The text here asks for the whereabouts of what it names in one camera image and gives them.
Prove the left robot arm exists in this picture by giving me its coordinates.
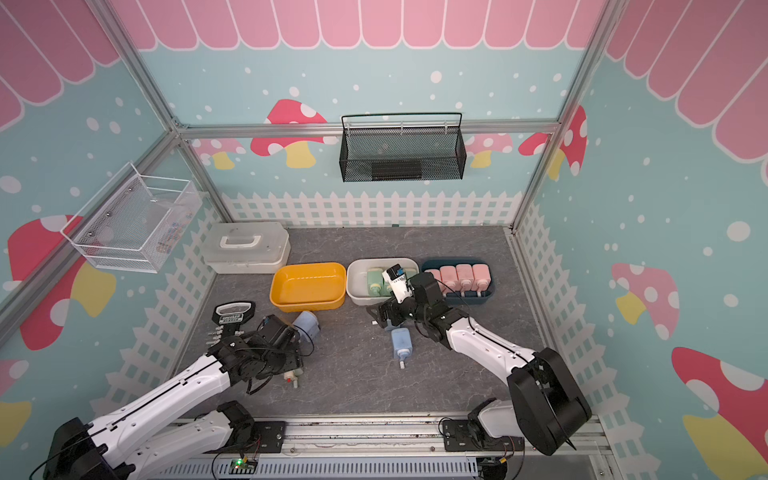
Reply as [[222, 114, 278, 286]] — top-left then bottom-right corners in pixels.
[[36, 315, 315, 479]]

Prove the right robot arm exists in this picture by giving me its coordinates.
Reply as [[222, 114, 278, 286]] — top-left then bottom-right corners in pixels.
[[373, 264, 592, 456]]

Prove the aluminium rail frame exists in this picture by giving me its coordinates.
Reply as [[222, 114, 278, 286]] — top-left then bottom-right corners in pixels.
[[144, 413, 622, 479]]

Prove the blue sharpener upper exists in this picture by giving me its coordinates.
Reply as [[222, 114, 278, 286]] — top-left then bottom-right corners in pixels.
[[372, 321, 396, 332]]

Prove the green circuit board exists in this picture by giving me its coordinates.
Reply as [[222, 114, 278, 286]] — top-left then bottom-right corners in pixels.
[[227, 458, 258, 475]]

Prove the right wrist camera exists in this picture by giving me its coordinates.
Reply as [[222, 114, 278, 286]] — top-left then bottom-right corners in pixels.
[[382, 264, 413, 304]]

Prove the blue sharpener left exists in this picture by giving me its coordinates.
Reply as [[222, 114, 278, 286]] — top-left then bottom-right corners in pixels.
[[293, 311, 320, 344]]

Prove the translucent lidded case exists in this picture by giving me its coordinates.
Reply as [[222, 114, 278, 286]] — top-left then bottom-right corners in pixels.
[[201, 222, 291, 274]]

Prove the white wire mesh basket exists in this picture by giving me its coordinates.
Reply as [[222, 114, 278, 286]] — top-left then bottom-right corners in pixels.
[[60, 163, 202, 274]]

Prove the black tool rack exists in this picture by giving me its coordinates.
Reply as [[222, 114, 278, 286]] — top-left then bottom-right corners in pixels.
[[206, 300, 256, 347]]

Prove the white storage box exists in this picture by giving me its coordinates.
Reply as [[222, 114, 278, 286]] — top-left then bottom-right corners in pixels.
[[346, 257, 420, 306]]

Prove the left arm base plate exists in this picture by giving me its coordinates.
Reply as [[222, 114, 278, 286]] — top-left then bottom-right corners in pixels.
[[238, 421, 287, 455]]

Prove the pink sharpener bottom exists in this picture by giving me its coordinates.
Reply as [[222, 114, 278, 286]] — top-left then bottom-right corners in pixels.
[[439, 265, 460, 296]]

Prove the yellow storage box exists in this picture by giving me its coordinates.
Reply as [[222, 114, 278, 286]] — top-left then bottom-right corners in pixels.
[[269, 262, 347, 313]]

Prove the blue sharpener center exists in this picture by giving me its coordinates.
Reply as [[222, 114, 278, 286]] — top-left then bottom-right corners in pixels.
[[391, 327, 413, 369]]

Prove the pale green sharpener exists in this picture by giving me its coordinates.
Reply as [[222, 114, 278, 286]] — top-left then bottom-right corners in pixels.
[[283, 368, 303, 389]]

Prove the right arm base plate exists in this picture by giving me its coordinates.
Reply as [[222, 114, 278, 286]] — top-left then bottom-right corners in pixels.
[[438, 417, 524, 454]]

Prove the pink sharpener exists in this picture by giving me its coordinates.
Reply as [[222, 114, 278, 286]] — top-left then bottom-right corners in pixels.
[[472, 263, 492, 297], [424, 269, 445, 294], [456, 263, 475, 296], [439, 265, 460, 296]]

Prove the black wire mesh basket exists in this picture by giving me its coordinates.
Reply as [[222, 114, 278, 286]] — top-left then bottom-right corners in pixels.
[[339, 112, 467, 182]]

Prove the teal storage box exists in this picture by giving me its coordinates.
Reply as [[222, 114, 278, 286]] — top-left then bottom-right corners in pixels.
[[420, 257, 496, 306]]

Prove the blue sharpener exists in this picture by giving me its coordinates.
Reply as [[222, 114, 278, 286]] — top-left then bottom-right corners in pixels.
[[372, 321, 396, 332], [391, 327, 413, 369], [293, 311, 320, 344]]

